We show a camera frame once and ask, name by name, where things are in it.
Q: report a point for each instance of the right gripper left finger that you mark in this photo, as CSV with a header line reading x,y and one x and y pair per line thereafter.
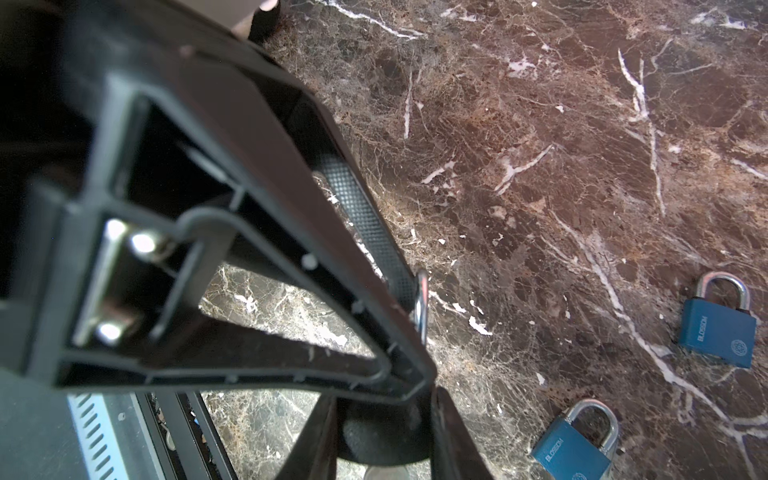
x,y
315,453

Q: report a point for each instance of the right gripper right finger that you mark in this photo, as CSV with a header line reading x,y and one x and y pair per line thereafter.
x,y
453,454

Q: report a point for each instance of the white perforated rail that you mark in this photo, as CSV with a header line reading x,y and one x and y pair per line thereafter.
x,y
97,438

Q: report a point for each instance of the grey padlock with key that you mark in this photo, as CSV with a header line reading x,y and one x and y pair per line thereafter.
x,y
383,435

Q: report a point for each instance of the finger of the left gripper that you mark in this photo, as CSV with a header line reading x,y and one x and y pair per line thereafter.
x,y
143,145

